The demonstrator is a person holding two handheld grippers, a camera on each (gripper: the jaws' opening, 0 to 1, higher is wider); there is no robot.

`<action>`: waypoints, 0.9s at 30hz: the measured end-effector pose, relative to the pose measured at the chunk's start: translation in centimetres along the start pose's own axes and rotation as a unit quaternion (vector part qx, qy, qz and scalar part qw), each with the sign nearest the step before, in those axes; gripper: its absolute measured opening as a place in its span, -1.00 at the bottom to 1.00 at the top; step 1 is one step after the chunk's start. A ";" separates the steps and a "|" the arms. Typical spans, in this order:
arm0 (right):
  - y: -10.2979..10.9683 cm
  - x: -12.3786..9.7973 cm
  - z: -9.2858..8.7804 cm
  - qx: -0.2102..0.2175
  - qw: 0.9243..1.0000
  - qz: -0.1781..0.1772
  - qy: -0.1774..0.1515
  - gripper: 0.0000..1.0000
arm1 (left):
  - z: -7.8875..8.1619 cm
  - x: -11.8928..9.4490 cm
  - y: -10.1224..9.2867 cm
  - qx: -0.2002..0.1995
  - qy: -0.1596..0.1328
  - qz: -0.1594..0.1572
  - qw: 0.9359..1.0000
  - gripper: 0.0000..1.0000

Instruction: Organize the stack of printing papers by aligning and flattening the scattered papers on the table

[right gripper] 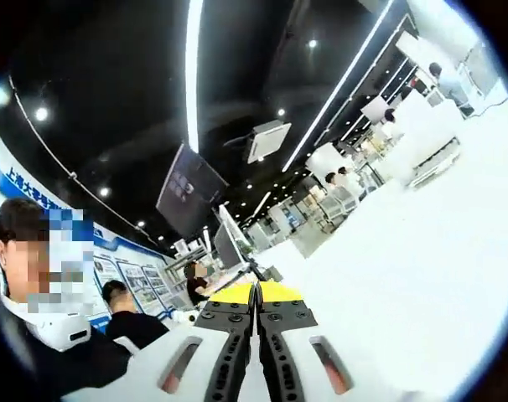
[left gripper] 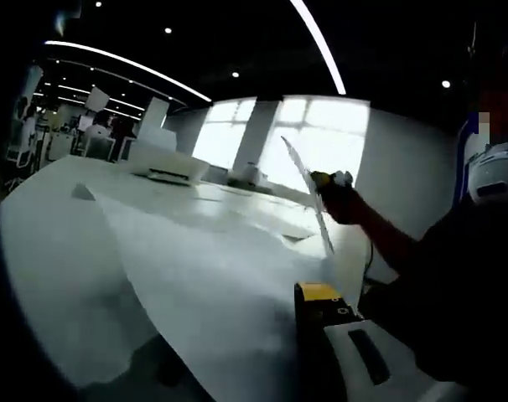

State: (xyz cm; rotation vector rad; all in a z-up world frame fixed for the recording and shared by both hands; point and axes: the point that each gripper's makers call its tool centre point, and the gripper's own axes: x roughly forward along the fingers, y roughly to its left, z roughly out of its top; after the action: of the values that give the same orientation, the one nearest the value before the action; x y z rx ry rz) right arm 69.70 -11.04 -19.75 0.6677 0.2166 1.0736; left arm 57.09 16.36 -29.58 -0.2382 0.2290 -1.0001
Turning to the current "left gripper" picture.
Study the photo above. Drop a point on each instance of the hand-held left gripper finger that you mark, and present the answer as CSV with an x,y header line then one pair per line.
x,y
342,356

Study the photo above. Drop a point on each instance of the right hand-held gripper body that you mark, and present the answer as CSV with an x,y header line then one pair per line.
x,y
343,179

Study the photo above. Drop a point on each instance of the white printing paper sheet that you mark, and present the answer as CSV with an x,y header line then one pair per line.
x,y
319,213

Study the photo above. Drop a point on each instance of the stack of printing papers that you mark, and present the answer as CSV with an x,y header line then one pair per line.
x,y
216,293

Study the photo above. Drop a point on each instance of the person's right hand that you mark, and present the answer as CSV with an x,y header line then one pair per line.
x,y
344,205

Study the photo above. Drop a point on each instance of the large bright window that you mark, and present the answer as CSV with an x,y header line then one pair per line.
x,y
329,142

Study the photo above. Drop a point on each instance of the white box by window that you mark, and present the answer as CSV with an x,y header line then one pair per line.
x,y
250,173

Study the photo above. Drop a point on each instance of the narrow bright window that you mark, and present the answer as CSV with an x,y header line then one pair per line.
x,y
220,134

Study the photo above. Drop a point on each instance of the long ceiling light strip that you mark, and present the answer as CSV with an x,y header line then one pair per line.
x,y
321,46
132,65

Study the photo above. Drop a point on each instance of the white chest device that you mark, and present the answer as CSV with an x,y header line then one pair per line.
x,y
493,176

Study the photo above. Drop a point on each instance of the person in dark shirt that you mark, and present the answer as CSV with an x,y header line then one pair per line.
x,y
468,272

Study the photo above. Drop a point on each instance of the white printer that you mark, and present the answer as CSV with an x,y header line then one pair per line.
x,y
170,165

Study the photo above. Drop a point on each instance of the white office chair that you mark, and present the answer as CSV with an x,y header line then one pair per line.
x,y
99,147

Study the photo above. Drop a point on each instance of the white hanging board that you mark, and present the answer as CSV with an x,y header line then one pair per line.
x,y
98,98

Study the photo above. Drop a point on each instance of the blue wall poster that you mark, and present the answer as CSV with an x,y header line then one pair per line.
x,y
463,167

